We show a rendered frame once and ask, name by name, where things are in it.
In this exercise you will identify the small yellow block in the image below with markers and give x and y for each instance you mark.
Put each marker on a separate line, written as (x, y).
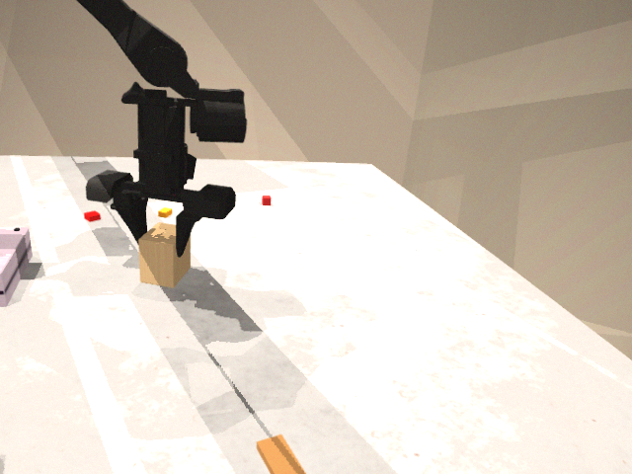
(164, 212)

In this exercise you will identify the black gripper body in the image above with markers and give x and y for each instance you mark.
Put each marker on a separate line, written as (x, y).
(161, 176)

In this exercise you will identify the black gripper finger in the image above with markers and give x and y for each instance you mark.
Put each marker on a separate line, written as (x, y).
(185, 223)
(134, 217)

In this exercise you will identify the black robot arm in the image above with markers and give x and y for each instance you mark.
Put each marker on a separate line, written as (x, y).
(216, 115)

